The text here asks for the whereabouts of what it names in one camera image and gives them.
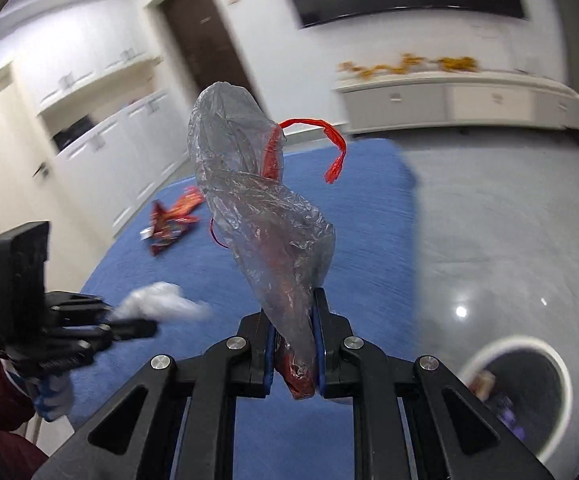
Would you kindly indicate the white tissue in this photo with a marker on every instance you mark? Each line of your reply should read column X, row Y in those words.
column 162, row 302

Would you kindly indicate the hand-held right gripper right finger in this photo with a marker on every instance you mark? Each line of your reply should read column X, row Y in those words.
column 321, row 360

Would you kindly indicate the tan wrapper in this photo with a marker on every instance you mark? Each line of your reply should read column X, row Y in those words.
column 483, row 385

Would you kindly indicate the brown entrance door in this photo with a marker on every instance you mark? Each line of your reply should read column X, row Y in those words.
column 204, row 50

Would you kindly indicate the white grey television cabinet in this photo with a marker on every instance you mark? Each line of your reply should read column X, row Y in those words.
column 449, row 102

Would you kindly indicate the white round trash bin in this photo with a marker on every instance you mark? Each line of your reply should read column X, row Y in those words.
column 564, row 395

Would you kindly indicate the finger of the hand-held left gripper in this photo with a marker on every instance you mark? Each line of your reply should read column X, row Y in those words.
column 129, row 330
column 82, row 305

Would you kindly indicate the white base cabinets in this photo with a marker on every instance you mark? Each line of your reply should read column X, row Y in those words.
column 119, row 160

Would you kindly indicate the white interior door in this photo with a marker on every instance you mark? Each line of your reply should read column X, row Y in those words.
column 14, row 175

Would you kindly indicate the blue rug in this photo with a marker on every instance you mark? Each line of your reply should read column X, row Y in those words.
column 369, row 240

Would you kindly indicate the red snack wrapper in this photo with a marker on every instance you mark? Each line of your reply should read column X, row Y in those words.
column 172, row 220

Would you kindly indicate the person's left hand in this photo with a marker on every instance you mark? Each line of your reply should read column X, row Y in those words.
column 57, row 400

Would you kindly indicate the black box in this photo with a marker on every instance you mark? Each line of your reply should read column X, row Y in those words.
column 72, row 134

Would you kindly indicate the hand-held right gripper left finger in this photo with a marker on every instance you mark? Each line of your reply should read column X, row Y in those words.
column 269, row 360

